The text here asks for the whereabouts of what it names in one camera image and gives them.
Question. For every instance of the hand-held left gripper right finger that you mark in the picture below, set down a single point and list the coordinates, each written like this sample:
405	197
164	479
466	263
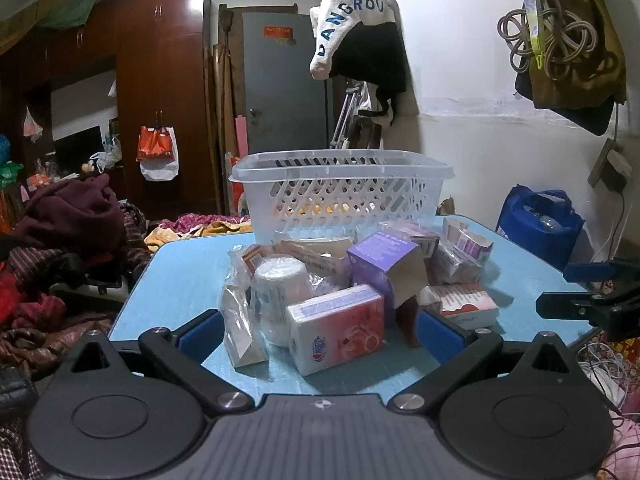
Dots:
437	335

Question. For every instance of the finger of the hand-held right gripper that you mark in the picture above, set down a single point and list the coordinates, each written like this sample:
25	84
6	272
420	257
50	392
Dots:
585	271
565	306

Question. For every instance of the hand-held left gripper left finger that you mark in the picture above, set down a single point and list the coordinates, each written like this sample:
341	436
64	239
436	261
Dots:
200	335

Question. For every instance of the red white box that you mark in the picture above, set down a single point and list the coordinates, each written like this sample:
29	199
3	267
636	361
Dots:
465	305

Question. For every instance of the clear plastic bag packet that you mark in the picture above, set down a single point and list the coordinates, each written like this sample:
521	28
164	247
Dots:
242	325

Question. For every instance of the white pink box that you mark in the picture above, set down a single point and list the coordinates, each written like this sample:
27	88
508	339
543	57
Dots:
452	265

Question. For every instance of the white paper roll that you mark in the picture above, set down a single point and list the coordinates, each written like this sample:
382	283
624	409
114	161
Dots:
277	285

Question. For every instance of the small orange box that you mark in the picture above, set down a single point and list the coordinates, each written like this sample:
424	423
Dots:
255	257

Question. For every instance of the white pink carton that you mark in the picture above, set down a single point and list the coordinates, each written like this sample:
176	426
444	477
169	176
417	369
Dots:
470	245

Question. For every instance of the purple box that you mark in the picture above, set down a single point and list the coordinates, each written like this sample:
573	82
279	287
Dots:
375	260

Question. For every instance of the pink tissue pack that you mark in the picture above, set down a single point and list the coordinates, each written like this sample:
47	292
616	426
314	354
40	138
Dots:
340	330

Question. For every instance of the pink brown box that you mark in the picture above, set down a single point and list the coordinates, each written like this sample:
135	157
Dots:
417	237

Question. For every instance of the beige cardboard box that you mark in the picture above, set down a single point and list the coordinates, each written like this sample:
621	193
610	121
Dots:
320	255

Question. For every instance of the white plastic basket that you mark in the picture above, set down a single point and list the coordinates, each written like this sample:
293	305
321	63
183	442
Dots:
345	180

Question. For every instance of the blue fabric bag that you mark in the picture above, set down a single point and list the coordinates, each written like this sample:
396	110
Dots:
540	230

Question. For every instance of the floral blanket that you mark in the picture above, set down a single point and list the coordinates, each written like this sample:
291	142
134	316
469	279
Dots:
200	227

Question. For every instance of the brown cardboard piece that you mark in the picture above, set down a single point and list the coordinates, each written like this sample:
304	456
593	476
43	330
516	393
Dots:
446	206

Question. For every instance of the pile of clothes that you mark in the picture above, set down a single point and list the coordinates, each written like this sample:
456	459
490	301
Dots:
45	285

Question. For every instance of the maroon cloth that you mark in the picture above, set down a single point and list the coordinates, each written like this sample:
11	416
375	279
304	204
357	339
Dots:
70	215

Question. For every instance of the brown hanging bag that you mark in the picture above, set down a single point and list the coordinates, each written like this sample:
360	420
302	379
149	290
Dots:
600	85

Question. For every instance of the orange white plastic bag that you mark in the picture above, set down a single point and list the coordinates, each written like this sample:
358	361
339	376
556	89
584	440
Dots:
157	150

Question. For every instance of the pink board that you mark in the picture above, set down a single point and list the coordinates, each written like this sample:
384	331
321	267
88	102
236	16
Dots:
242	137

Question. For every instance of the black monitor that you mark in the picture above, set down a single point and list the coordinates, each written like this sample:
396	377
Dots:
77	145

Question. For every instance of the wooden boards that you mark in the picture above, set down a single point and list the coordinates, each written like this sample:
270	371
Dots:
225	110

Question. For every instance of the folded metal stand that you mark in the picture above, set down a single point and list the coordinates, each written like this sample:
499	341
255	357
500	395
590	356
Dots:
345	115

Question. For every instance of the grey metal door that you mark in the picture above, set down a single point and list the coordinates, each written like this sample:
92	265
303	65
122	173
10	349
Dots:
285	90

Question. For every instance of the yellow green hanging strip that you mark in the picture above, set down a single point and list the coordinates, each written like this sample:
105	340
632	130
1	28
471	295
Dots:
532	15

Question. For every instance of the white hanging plastic bag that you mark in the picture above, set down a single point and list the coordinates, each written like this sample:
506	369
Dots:
31	127

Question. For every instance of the brown wooden wardrobe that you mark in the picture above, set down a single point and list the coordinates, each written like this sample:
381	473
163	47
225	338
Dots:
160	70

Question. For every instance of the white black hanging jacket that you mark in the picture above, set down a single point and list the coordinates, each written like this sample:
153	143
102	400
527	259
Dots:
360	50

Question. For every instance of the green cloth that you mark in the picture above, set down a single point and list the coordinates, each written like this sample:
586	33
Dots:
75	10

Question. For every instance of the wall power socket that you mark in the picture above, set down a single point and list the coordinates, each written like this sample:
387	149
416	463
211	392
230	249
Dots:
612	165

